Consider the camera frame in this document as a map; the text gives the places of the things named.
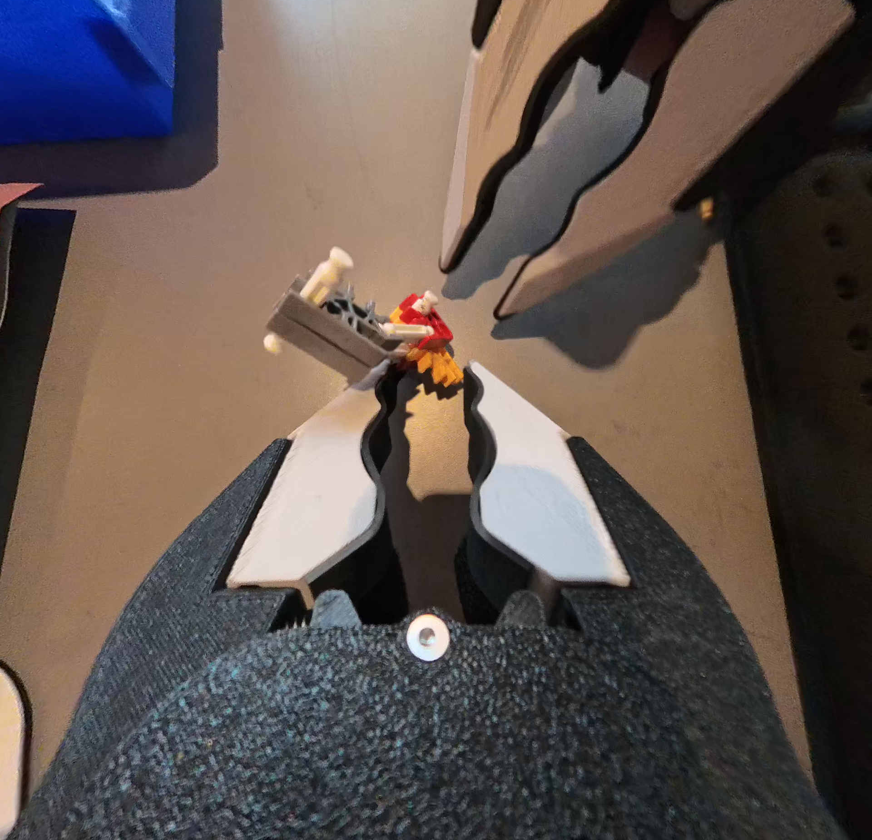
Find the short orange toy rod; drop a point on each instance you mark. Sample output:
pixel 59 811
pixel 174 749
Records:
pixel 707 209

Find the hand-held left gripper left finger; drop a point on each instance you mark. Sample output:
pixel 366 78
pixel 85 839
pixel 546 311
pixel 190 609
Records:
pixel 313 499

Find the grey toy connector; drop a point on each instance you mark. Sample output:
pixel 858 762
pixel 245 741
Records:
pixel 327 332

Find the red toy connector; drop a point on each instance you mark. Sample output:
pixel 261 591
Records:
pixel 429 329

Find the person's right hand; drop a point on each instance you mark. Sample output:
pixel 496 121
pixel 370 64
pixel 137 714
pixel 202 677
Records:
pixel 657 40

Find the blue plastic bin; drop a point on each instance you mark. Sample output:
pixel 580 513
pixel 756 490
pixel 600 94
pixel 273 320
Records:
pixel 75 70

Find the black dimpled pad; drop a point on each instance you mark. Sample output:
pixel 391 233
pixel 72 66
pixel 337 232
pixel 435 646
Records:
pixel 811 445

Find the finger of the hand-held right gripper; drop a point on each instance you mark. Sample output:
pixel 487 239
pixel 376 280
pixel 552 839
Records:
pixel 504 91
pixel 715 125

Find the white rounded board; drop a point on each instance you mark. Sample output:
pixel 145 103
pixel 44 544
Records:
pixel 10 738

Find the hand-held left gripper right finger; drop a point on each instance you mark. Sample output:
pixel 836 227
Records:
pixel 545 506

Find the white toy rod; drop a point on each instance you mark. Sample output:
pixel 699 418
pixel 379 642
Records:
pixel 407 330
pixel 330 271
pixel 428 300

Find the dark flat folder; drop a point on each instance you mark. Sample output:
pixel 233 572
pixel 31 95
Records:
pixel 34 343

